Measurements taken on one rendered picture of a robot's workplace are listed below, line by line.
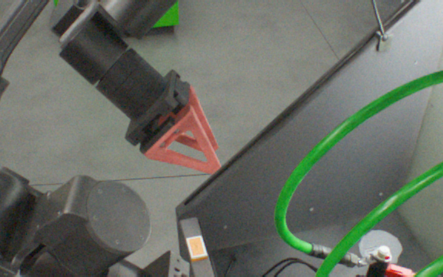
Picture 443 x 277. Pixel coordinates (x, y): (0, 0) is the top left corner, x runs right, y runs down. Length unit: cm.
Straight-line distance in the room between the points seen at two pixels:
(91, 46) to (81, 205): 19
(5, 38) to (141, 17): 47
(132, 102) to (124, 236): 18
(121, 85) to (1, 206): 17
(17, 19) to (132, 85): 46
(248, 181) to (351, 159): 23
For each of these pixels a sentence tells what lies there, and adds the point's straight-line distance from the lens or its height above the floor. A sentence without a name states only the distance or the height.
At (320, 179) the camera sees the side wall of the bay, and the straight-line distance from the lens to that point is 104.
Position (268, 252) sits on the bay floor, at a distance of 109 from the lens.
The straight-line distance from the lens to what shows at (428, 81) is 55.
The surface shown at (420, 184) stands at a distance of 51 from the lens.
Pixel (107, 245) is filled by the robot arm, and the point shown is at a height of 142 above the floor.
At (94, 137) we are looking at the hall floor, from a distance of 286.
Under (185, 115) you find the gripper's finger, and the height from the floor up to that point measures 141.
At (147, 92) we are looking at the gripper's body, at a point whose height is 142.
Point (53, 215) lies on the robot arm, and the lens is 35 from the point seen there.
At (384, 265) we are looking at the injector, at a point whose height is 111.
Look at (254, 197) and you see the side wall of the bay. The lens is 101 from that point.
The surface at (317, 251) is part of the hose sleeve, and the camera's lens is 66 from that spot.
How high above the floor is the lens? 167
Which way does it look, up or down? 37 degrees down
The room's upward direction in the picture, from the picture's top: straight up
